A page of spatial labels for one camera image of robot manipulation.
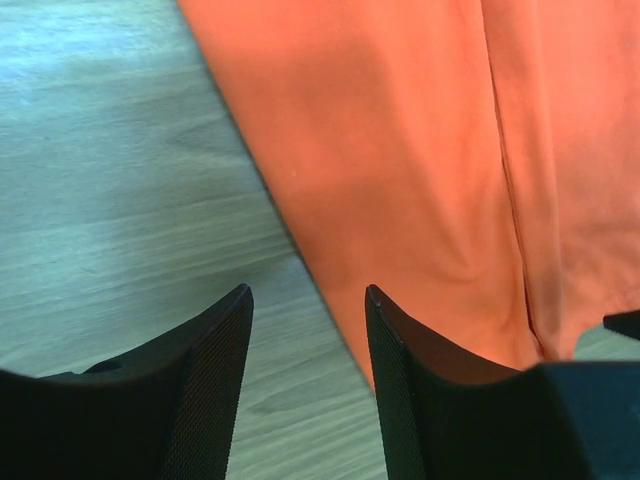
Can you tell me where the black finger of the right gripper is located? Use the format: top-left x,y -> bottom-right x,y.
603,310 -> 640,341

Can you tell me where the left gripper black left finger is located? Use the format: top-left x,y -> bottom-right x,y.
1,284 -> 254,480

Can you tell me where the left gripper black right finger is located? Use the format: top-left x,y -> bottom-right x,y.
365,286 -> 639,479

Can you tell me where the orange t shirt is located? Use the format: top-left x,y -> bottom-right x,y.
180,0 -> 639,376

